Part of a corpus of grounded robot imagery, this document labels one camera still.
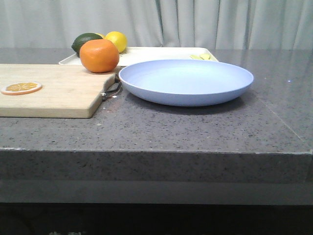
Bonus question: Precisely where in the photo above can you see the light blue plate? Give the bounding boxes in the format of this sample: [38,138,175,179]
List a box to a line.
[119,59,254,107]

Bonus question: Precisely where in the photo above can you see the orange fruit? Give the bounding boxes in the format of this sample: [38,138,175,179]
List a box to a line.
[80,39,119,73]

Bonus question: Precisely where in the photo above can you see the cream rectangular tray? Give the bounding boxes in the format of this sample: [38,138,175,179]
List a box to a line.
[58,47,220,67]

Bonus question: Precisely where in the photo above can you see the yellow-green slices on tray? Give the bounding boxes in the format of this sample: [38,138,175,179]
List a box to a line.
[190,53,211,60]

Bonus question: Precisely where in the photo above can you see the yellow lemon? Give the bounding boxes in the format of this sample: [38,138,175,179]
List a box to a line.
[105,31,128,53]
[96,33,105,39]

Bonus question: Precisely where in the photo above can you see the wooden cutting board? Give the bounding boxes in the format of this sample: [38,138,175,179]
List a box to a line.
[0,64,116,118]

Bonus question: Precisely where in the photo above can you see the green lime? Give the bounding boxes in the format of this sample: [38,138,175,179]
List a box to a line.
[71,32,99,57]

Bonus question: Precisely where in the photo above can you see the white curtain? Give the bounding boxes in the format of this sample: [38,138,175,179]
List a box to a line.
[0,0,313,50]

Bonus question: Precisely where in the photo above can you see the orange slice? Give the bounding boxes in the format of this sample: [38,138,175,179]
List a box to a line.
[0,82,42,95]

